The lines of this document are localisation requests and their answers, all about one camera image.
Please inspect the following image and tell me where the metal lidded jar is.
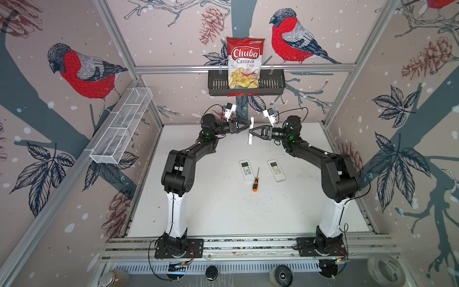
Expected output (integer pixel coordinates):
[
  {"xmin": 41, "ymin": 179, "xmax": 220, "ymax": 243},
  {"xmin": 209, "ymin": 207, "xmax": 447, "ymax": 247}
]
[{"xmin": 99, "ymin": 269, "xmax": 130, "ymax": 287}]

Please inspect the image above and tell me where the clear tape roll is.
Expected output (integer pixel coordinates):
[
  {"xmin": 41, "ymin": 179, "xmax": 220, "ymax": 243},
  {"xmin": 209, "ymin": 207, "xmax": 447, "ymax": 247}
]
[{"xmin": 367, "ymin": 254, "xmax": 406, "ymax": 287}]

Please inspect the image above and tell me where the black wall basket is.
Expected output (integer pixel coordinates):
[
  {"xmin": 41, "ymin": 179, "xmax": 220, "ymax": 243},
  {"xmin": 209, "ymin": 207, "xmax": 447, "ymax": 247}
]
[{"xmin": 208, "ymin": 69, "xmax": 286, "ymax": 96}]

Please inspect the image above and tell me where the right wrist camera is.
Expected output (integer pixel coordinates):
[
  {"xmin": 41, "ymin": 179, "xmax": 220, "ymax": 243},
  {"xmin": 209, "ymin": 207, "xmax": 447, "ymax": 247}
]
[{"xmin": 263, "ymin": 108, "xmax": 277, "ymax": 127}]

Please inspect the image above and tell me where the orange black screwdriver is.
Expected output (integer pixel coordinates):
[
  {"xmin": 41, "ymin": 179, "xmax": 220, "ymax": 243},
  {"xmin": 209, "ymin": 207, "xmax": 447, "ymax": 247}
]
[{"xmin": 252, "ymin": 168, "xmax": 260, "ymax": 192}]

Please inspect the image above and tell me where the white remote control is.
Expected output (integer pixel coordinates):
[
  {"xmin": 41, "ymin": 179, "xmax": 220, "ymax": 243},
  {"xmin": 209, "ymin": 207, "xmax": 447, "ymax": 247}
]
[
  {"xmin": 239, "ymin": 160, "xmax": 255, "ymax": 182},
  {"xmin": 247, "ymin": 117, "xmax": 254, "ymax": 145},
  {"xmin": 267, "ymin": 159, "xmax": 286, "ymax": 182}
]

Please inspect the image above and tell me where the Chuba cassava chips bag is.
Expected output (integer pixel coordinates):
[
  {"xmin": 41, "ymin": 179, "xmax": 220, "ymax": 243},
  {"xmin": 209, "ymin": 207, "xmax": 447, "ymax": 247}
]
[{"xmin": 227, "ymin": 37, "xmax": 264, "ymax": 88}]

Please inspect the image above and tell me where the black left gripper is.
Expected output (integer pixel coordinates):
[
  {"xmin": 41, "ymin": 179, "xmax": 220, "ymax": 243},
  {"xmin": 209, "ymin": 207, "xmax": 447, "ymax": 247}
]
[{"xmin": 212, "ymin": 121, "xmax": 249, "ymax": 138}]

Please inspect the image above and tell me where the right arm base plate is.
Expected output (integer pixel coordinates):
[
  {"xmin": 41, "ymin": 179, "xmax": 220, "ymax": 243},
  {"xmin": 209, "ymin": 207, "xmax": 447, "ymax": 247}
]
[{"xmin": 295, "ymin": 236, "xmax": 348, "ymax": 257}]

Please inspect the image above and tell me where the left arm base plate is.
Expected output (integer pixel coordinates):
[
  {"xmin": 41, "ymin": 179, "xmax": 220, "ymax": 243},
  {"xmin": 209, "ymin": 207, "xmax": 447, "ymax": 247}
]
[{"xmin": 154, "ymin": 238, "xmax": 204, "ymax": 259}]

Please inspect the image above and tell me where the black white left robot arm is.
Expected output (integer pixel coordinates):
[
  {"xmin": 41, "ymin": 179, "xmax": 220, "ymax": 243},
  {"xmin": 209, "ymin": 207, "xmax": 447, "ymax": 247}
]
[{"xmin": 160, "ymin": 114, "xmax": 253, "ymax": 257}]

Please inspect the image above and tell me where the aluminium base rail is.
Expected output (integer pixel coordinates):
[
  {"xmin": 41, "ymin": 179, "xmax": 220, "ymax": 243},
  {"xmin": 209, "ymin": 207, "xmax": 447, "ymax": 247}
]
[{"xmin": 100, "ymin": 232, "xmax": 401, "ymax": 263}]

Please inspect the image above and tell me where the white wire mesh basket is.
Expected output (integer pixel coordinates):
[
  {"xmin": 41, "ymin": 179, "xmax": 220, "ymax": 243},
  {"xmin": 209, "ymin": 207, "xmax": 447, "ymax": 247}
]
[{"xmin": 90, "ymin": 87, "xmax": 153, "ymax": 165}]

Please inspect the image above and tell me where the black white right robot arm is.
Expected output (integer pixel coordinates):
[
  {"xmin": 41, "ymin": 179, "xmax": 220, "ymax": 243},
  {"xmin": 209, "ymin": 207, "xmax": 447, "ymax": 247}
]
[{"xmin": 249, "ymin": 116, "xmax": 359, "ymax": 255}]

